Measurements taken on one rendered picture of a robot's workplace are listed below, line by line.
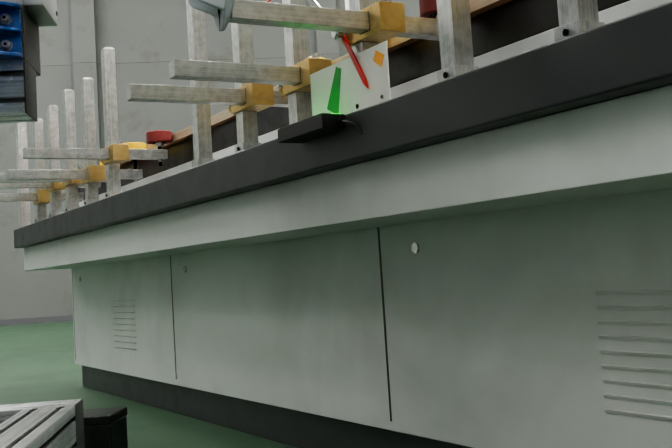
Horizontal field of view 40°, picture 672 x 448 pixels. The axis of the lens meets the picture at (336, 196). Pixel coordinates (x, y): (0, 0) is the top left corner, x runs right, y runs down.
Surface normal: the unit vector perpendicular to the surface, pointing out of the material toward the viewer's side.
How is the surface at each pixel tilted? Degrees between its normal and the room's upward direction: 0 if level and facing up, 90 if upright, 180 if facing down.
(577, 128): 90
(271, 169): 90
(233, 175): 90
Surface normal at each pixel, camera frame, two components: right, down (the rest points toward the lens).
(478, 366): -0.87, 0.01
